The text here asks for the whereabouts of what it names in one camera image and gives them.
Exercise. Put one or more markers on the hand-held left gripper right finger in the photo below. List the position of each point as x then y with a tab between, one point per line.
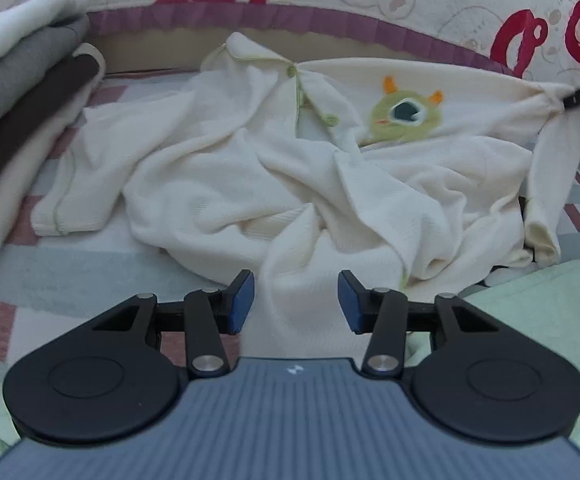
349	305

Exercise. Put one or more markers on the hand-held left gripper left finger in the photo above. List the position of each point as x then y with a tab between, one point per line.
242	302

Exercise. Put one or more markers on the white waffle top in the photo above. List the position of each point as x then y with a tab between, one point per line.
220	185

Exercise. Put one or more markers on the light green quilt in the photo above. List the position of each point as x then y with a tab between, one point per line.
534	300

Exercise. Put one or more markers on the bear print bed bumper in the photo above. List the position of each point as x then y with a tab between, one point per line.
419	0

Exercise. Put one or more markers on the checked bed sheet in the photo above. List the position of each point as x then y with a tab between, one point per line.
45	270

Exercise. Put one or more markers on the cream folded garment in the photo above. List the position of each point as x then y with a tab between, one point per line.
10	200

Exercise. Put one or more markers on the dark brown folded garment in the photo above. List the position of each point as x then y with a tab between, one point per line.
30	125

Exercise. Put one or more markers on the grey folded garment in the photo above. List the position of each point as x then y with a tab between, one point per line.
15	75

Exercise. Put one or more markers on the white folded garment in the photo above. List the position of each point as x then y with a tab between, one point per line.
20	25

